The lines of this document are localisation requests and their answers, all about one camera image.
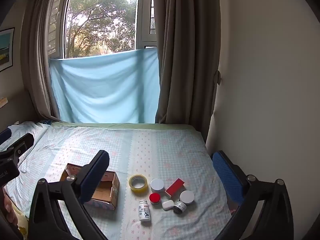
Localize yellow tape roll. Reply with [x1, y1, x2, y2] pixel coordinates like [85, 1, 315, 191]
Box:
[129, 174, 148, 193]

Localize checked pillow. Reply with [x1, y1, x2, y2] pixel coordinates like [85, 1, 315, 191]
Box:
[0, 121, 50, 173]

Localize small black lid jar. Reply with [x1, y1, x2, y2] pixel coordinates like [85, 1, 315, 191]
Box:
[173, 201, 187, 214]

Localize window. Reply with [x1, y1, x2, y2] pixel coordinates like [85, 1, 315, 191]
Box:
[47, 0, 158, 59]

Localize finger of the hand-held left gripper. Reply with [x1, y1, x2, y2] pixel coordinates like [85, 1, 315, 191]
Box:
[0, 127, 13, 144]
[0, 132, 35, 164]

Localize white pill bottle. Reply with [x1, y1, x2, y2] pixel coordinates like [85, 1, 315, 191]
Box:
[139, 199, 151, 222]

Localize red box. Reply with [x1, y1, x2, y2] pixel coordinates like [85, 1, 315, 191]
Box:
[164, 178, 186, 196]

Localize checked floral bed sheet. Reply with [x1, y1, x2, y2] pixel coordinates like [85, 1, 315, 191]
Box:
[0, 124, 232, 240]

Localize green under sheet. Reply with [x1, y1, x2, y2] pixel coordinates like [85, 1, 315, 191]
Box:
[51, 121, 198, 131]

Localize red lid jar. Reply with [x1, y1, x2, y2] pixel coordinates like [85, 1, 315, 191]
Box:
[149, 193, 162, 205]

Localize person's left hand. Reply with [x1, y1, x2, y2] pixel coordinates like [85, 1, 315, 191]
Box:
[0, 186, 19, 228]

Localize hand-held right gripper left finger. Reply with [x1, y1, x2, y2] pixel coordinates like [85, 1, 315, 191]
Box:
[28, 150, 110, 240]

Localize brown curtain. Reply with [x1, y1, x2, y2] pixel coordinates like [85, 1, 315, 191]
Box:
[152, 0, 222, 143]
[21, 0, 75, 120]

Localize wall poster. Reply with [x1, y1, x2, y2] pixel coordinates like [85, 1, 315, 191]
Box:
[0, 27, 15, 73]

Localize yellow cloth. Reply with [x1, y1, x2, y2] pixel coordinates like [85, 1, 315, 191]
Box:
[11, 204, 29, 238]

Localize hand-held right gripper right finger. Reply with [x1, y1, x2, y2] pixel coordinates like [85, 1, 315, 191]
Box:
[211, 150, 294, 240]

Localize cardboard box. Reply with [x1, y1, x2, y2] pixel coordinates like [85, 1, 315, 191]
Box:
[59, 163, 120, 210]

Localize light blue cloth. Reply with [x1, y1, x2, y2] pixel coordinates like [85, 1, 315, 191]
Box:
[49, 48, 161, 124]

